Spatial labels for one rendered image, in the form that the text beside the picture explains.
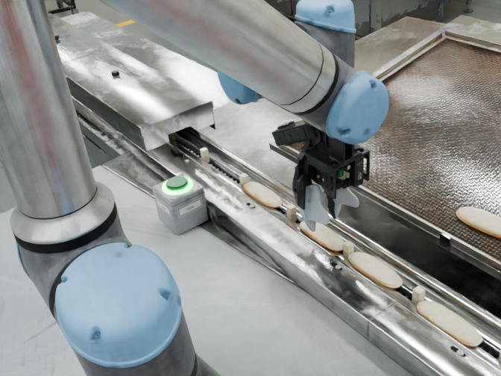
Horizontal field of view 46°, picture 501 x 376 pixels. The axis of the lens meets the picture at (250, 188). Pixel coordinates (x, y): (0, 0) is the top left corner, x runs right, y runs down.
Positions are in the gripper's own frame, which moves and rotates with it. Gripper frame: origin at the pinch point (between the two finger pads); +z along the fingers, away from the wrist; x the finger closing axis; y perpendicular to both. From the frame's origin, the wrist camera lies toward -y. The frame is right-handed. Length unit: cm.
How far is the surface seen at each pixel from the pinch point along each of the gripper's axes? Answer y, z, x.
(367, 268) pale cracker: 11.5, 3.1, -1.1
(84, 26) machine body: -153, 8, 23
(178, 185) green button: -22.5, -1.5, -13.3
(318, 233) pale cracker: 0.4, 2.9, -0.9
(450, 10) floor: -212, 89, 319
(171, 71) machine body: -90, 8, 23
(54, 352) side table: -9.2, 7.2, -43.9
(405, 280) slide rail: 16.4, 4.0, 1.9
